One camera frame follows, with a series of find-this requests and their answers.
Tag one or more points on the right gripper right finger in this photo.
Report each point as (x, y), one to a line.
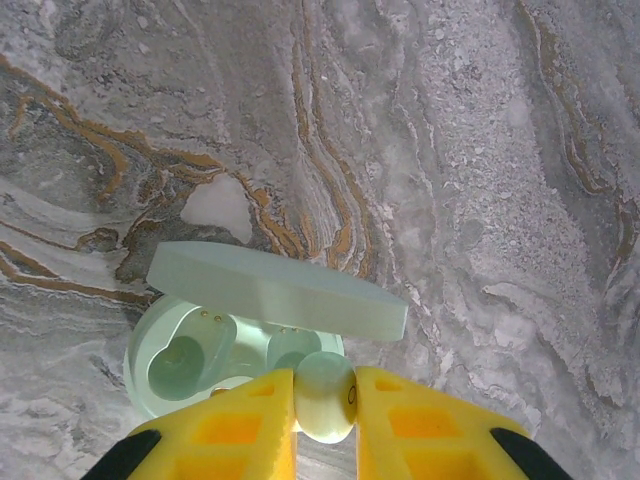
(415, 435)

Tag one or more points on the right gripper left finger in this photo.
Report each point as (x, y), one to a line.
(240, 430)

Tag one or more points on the mint green charging case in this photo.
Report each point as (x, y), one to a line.
(275, 295)

